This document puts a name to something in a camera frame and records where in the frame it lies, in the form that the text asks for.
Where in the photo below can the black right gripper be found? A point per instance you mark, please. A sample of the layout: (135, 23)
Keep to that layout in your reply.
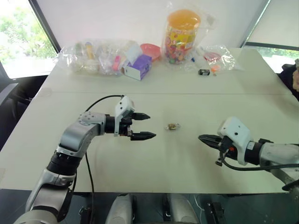
(226, 147)

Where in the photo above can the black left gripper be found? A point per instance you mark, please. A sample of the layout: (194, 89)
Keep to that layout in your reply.
(125, 127)

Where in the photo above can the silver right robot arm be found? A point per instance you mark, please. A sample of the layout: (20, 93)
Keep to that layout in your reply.
(278, 151)

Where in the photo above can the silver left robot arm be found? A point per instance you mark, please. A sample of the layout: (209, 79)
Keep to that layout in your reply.
(77, 133)

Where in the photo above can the purple and white carton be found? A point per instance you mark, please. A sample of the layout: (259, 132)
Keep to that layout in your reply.
(137, 67)

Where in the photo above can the pink toy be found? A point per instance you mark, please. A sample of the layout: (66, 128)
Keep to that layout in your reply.
(116, 63)

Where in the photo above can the small black box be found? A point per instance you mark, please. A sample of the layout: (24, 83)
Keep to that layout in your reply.
(204, 72)

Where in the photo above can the small orange item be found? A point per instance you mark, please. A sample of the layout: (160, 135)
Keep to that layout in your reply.
(216, 68)

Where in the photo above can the grey rounded robot leg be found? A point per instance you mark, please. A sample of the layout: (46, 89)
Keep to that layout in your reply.
(121, 210)
(182, 210)

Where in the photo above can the pink plastic bowl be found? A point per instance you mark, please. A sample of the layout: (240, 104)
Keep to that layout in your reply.
(151, 50)

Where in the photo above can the clear bag of toys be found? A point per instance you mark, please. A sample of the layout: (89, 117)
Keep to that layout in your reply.
(98, 56)

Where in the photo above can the clear bag with small items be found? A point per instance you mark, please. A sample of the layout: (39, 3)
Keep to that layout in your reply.
(222, 58)

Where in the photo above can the yellow toy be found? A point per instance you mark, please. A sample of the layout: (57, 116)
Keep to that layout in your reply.
(90, 50)

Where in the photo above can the orange-lidded candy jar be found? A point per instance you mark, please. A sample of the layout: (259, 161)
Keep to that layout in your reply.
(181, 37)

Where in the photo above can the person in dark clothes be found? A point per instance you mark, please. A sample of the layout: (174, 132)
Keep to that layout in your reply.
(288, 77)

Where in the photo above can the clear bag around jar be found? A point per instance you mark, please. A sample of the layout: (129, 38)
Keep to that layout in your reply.
(208, 21)

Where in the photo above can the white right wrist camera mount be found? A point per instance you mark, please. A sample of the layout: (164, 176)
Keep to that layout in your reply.
(236, 131)

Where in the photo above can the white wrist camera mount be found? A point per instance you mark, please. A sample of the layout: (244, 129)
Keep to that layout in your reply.
(236, 131)
(125, 105)

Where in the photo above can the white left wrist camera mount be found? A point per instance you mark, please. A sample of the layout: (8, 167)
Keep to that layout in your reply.
(125, 105)

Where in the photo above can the black window frame bar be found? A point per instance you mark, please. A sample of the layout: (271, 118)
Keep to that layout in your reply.
(257, 22)
(45, 25)

